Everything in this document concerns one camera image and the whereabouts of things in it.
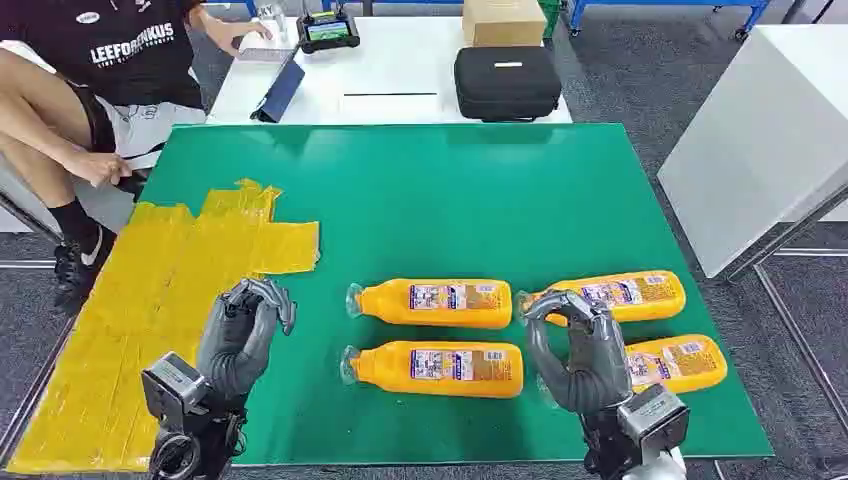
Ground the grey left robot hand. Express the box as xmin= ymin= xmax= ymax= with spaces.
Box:
xmin=196 ymin=278 xmax=298 ymax=403

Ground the person's right hand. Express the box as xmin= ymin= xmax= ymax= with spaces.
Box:
xmin=68 ymin=150 xmax=133 ymax=189

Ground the person's left hand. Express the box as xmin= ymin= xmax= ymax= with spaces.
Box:
xmin=221 ymin=19 xmax=274 ymax=58

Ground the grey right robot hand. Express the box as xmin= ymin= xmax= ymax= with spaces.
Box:
xmin=522 ymin=289 xmax=635 ymax=417

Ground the orange juice bottle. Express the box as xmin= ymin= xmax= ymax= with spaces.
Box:
xmin=345 ymin=278 xmax=514 ymax=331
xmin=515 ymin=270 xmax=688 ymax=327
xmin=339 ymin=341 xmax=525 ymax=400
xmin=622 ymin=333 xmax=729 ymax=396

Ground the smartphone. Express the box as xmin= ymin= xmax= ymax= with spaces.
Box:
xmin=236 ymin=44 xmax=293 ymax=65

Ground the grey chair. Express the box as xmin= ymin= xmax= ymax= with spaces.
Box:
xmin=0 ymin=150 xmax=138 ymax=241

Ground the dark blue folder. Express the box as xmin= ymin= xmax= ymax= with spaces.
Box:
xmin=249 ymin=48 xmax=307 ymax=125

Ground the black handheld controller with screen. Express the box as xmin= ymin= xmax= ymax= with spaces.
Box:
xmin=295 ymin=9 xmax=362 ymax=55

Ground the yellow plastic sheet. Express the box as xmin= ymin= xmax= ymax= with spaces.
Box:
xmin=6 ymin=177 xmax=322 ymax=476

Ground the person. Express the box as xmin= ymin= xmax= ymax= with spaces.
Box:
xmin=0 ymin=0 xmax=274 ymax=317

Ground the white table with items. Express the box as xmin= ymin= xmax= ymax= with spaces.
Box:
xmin=205 ymin=14 xmax=575 ymax=126

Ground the green table mat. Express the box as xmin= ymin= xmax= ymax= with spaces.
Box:
xmin=135 ymin=122 xmax=775 ymax=468

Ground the cardboard box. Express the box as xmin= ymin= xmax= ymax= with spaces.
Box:
xmin=460 ymin=0 xmax=549 ymax=48

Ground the black carrying case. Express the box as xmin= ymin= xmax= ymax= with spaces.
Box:
xmin=453 ymin=44 xmax=564 ymax=123

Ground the empty white table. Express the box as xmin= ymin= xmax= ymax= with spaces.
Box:
xmin=657 ymin=23 xmax=848 ymax=281

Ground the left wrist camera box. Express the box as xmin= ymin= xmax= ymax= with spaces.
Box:
xmin=140 ymin=351 xmax=209 ymax=427

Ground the blue metal cart frame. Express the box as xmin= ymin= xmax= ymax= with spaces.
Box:
xmin=568 ymin=0 xmax=772 ymax=40

